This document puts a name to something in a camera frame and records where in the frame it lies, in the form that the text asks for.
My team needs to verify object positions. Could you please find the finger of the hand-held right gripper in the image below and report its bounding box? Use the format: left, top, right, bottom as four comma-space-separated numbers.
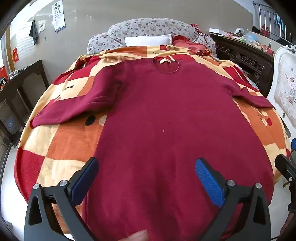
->
275, 154, 296, 184

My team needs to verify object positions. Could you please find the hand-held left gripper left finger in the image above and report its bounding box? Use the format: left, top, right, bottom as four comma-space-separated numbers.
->
24, 157, 100, 241

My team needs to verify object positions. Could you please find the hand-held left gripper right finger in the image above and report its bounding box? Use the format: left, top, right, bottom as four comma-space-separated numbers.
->
195, 158, 271, 241

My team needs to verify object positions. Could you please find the maroon sweater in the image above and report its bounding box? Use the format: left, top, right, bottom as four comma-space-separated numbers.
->
31, 57, 275, 241

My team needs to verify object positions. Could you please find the person's left hand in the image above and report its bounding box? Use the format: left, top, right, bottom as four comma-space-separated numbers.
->
124, 229, 149, 241

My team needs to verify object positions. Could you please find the red orange checkered blanket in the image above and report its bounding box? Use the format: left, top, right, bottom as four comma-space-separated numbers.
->
14, 44, 292, 234

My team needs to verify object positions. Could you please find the white ornate chair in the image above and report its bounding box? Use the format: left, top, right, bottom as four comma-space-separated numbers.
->
266, 44, 296, 132

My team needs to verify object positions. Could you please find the plain dark wooden cabinet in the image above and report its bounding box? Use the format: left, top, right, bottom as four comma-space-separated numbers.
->
0, 60, 49, 146

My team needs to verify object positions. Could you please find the carved dark wooden cabinet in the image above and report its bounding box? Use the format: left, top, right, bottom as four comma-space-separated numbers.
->
209, 32, 275, 98

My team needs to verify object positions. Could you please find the clutter pile on cabinet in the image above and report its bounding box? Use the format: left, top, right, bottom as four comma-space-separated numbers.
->
225, 27, 274, 50

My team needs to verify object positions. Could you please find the red pillow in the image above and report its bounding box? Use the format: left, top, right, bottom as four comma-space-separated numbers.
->
172, 35, 212, 57

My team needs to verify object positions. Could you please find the white pillow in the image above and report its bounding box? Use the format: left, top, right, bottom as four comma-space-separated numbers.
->
125, 34, 173, 47

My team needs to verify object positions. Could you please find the metal stair railing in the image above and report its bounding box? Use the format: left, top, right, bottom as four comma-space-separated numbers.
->
253, 1, 296, 44

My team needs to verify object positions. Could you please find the dark hanging cloth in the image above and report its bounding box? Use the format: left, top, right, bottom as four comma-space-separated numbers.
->
29, 18, 38, 45

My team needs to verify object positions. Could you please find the grey floral quilt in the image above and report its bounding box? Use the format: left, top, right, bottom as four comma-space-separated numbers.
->
87, 18, 216, 57

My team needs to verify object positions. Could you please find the eye chart poster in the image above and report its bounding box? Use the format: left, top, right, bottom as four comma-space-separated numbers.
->
51, 0, 67, 33

